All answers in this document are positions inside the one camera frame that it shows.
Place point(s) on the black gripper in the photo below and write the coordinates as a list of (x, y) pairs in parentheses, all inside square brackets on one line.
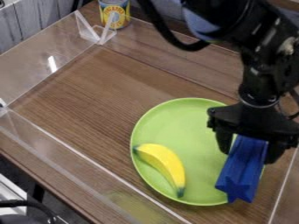
[(261, 123)]

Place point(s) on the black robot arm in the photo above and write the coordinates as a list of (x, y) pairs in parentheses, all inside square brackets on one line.
[(266, 36)]

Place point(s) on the green plate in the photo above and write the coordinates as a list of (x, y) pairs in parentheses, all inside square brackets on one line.
[(176, 125)]

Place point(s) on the yellow toy banana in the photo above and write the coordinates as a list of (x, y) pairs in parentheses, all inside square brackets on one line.
[(162, 158)]

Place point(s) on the clear acrylic enclosure wall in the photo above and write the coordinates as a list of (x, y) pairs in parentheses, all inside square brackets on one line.
[(75, 95)]

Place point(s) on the blue star-shaped block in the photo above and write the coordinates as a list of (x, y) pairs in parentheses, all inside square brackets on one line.
[(241, 173)]

